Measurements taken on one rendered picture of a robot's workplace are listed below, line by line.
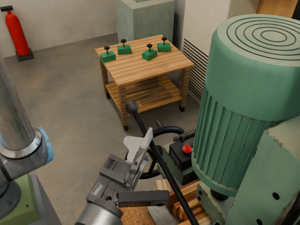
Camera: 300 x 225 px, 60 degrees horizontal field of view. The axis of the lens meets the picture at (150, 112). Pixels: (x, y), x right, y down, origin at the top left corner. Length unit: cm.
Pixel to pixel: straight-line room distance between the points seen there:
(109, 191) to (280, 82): 42
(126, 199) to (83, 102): 208
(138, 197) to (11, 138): 53
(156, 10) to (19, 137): 210
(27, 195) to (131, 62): 130
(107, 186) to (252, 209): 31
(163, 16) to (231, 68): 249
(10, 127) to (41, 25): 270
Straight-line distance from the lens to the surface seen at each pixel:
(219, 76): 40
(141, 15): 271
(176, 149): 83
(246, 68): 37
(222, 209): 71
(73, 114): 252
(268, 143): 40
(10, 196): 122
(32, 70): 327
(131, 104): 66
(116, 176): 60
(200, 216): 80
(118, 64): 212
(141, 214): 79
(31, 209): 122
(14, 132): 95
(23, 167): 110
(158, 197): 60
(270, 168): 42
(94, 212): 57
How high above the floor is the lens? 165
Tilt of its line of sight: 43 degrees down
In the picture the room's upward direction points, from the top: straight up
